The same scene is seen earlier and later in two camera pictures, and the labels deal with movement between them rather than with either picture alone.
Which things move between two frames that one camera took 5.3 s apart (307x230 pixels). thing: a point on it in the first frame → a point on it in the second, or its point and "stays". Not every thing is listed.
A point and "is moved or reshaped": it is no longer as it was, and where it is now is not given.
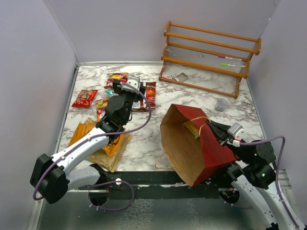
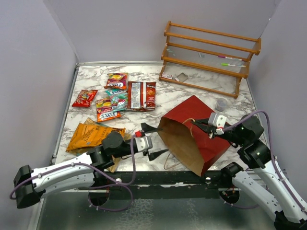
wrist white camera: x=133 y=81 → x=143 y=143
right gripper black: x=220 y=130 → x=203 y=123
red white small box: x=166 y=75 stays
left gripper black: x=119 y=91 → x=154 y=155
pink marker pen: x=230 y=58 stays
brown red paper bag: x=194 y=159 is moved or reshaped
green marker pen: x=227 y=64 stays
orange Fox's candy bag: x=123 y=76 stays
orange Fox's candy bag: x=101 y=105 stays
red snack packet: x=85 y=98 stays
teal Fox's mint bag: x=111 y=92 stays
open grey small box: x=183 y=77 stays
